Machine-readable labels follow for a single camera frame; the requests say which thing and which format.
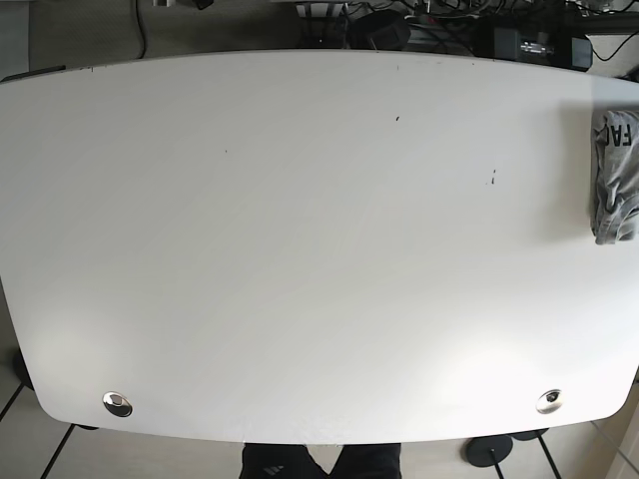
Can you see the grey T-shirt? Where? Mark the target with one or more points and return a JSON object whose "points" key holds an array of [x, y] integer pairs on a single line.
{"points": [[614, 176]]}

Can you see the table grommet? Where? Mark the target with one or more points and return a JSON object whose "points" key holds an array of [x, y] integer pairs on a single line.
{"points": [[117, 404], [549, 402]]}

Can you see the right table grommet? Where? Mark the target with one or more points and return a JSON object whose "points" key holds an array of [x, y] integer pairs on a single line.
{"points": [[549, 402]]}

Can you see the black power adapter box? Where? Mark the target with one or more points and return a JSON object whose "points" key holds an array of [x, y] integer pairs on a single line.
{"points": [[563, 50]]}

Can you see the left table grommet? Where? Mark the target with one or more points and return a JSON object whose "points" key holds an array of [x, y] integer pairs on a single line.
{"points": [[117, 404]]}

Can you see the black round stand base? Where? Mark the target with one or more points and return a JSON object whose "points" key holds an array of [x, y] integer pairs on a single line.
{"points": [[487, 451]]}

